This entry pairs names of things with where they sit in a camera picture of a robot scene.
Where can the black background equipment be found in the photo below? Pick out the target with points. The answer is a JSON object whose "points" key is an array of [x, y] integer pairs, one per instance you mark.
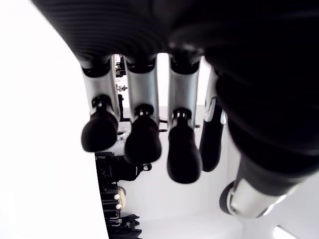
{"points": [[107, 166]]}

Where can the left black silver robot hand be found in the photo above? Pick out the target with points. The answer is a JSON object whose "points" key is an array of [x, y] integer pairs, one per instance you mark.
{"points": [[224, 37]]}

